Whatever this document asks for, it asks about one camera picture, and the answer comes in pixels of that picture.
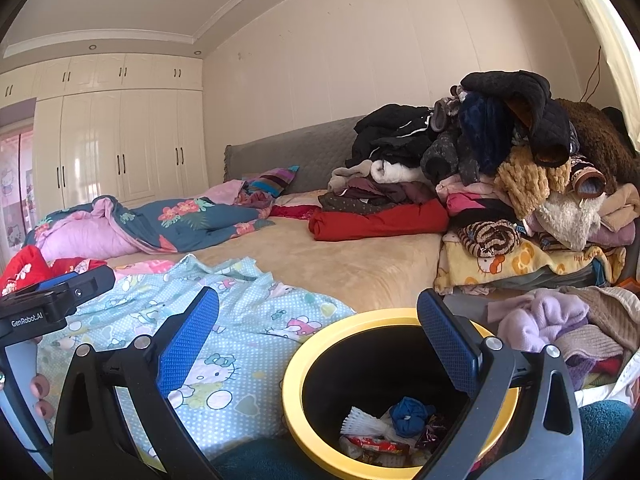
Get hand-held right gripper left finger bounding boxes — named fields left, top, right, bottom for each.
left=52, top=285, right=222, bottom=480

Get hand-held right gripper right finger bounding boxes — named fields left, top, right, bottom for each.
left=416, top=287, right=585, bottom=480

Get blue plastic wrapper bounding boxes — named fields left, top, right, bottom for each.
left=389, top=396, right=437, bottom=438

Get brown candy wrapper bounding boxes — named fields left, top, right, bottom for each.
left=414, top=412, right=453, bottom=453

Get black bin with yellow rim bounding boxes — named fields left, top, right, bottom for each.
left=281, top=309, right=521, bottom=477

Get white foam net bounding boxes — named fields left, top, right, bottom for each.
left=341, top=406, right=396, bottom=438

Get long red snack wrapper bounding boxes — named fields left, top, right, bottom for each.
left=340, top=434, right=408, bottom=463

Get person's left hand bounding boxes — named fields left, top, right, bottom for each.
left=29, top=374, right=56, bottom=424

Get red floral blanket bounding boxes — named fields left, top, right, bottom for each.
left=0, top=245, right=108, bottom=296

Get pink printed blanket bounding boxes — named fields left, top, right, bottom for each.
left=107, top=259, right=176, bottom=276

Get light blue cartoon bedsheet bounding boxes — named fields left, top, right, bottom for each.
left=35, top=254, right=358, bottom=461

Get lilac fleece garment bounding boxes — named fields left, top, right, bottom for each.
left=487, top=292, right=591, bottom=353

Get yellow cartoon blanket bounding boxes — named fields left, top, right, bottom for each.
left=434, top=237, right=626, bottom=296

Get pink cartoon curtain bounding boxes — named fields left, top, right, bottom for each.
left=0, top=127, right=36, bottom=248

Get blue floral quilt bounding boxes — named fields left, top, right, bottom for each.
left=25, top=195, right=273, bottom=261

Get beige bed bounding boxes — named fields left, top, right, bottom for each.
left=30, top=187, right=446, bottom=313

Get cream wardrobe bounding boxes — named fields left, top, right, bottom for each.
left=0, top=52, right=210, bottom=211

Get red folded quilt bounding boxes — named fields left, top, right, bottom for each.
left=308, top=199, right=451, bottom=242

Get beige knitted garment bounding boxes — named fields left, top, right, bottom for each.
left=560, top=286, right=640, bottom=356

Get white cloth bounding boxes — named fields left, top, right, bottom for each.
left=575, top=357, right=640, bottom=408

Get striped pillow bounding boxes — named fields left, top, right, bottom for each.
left=242, top=165, right=301, bottom=198

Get pile of clothes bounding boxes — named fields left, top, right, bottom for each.
left=320, top=70, right=640, bottom=291

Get grey headboard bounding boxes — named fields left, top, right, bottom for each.
left=222, top=115, right=371, bottom=196

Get thin wall cable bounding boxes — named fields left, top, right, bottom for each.
left=580, top=46, right=602, bottom=103

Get cream door frame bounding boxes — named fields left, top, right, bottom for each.
left=552, top=0, right=640, bottom=151

